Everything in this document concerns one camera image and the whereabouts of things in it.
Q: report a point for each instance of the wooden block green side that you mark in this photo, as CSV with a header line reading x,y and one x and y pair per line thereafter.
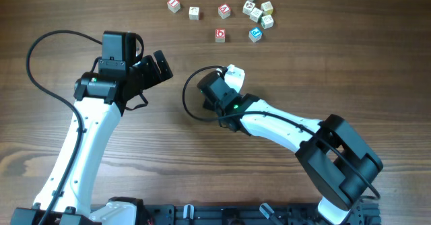
x,y
256,14

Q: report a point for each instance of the red O letter block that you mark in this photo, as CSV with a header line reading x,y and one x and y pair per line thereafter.
x,y
220,35

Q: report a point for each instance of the wooden block number 2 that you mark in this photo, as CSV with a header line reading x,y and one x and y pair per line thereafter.
x,y
194,13

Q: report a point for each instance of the red A letter block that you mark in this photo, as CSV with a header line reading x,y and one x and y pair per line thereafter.
x,y
224,11

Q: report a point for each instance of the red I letter block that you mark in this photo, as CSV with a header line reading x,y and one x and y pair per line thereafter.
x,y
173,5

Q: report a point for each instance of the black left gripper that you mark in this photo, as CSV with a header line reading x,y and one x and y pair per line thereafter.
x,y
156,67

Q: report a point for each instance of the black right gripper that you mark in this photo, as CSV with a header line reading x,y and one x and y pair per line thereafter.
x,y
209,104

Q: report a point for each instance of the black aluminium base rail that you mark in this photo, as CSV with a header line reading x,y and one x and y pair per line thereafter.
x,y
295,213

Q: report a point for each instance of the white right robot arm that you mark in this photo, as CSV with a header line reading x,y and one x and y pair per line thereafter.
x,y
337,160

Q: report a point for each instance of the yellow-sided wooden block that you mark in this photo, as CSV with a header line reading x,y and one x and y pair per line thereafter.
x,y
267,8

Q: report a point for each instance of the light blue P block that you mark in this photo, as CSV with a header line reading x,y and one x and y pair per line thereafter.
x,y
255,34

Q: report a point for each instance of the wooden block ladybug picture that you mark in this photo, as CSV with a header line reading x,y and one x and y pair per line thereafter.
x,y
248,7

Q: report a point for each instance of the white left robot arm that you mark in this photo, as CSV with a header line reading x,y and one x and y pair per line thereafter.
x,y
101,100

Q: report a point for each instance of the wooden block number 8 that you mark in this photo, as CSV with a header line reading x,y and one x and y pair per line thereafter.
x,y
267,21

